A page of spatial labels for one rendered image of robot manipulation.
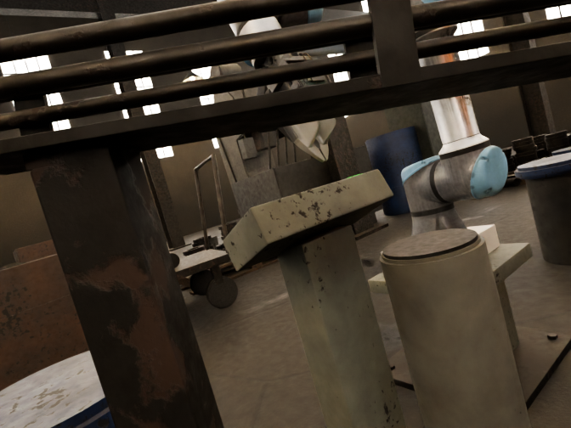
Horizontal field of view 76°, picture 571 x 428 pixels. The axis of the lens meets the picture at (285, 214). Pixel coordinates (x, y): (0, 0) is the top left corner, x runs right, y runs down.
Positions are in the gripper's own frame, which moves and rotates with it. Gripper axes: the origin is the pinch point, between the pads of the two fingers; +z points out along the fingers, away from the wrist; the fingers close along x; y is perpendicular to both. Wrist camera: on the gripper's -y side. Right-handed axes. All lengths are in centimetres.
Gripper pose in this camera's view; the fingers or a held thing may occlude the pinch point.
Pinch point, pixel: (319, 156)
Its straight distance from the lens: 61.0
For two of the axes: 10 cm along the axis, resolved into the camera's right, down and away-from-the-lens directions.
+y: 4.4, -4.2, -7.9
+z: 4.5, 8.7, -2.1
